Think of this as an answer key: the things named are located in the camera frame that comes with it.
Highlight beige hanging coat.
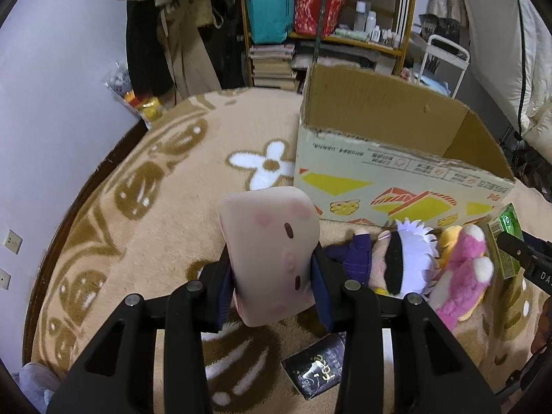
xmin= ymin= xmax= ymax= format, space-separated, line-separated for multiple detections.
xmin=157 ymin=0 xmax=222 ymax=108

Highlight white rolling cart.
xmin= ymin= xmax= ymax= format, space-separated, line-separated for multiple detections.
xmin=411 ymin=33 xmax=471 ymax=98

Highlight cream folded mattress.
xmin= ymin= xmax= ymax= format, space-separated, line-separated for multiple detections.
xmin=464 ymin=0 xmax=551 ymax=160

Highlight wooden shelf unit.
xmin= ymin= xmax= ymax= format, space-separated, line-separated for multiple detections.
xmin=236 ymin=0 xmax=419 ymax=92

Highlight pink toast plush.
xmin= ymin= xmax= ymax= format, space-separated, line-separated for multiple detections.
xmin=218 ymin=186 xmax=320 ymax=327

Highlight white-haired character plush doll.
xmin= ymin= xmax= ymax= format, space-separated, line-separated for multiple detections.
xmin=325 ymin=219 xmax=439 ymax=298

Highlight green tea box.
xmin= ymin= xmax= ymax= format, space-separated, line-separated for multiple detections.
xmin=481 ymin=203 xmax=523 ymax=280

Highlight red patterned gift bag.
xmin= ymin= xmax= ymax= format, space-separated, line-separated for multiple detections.
xmin=294 ymin=0 xmax=346 ymax=38

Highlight black hanging garment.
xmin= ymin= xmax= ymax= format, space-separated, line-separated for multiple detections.
xmin=125 ymin=0 xmax=174 ymax=96

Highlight teal storage bag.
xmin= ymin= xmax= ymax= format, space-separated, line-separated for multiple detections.
xmin=246 ymin=0 xmax=295 ymax=45

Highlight stack of books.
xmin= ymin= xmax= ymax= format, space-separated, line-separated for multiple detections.
xmin=248 ymin=43 xmax=298 ymax=92

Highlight white wall socket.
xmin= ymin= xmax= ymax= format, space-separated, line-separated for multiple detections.
xmin=0 ymin=269 xmax=11 ymax=290
xmin=3 ymin=230 xmax=22 ymax=254

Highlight open cardboard box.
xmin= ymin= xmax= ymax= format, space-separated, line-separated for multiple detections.
xmin=294 ymin=65 xmax=515 ymax=228

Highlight black tissue pack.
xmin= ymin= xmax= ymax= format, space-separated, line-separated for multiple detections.
xmin=282 ymin=334 xmax=346 ymax=400

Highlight white toiletry bottles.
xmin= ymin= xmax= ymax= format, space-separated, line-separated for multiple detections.
xmin=353 ymin=0 xmax=401 ymax=49

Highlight pink and white plush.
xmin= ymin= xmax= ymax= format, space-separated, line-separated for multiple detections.
xmin=428 ymin=224 xmax=494 ymax=331

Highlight snack bags on floor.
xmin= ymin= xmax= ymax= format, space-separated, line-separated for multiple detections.
xmin=104 ymin=62 xmax=165 ymax=129

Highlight yellow plush toy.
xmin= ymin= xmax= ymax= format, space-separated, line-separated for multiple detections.
xmin=438 ymin=225 xmax=462 ymax=269

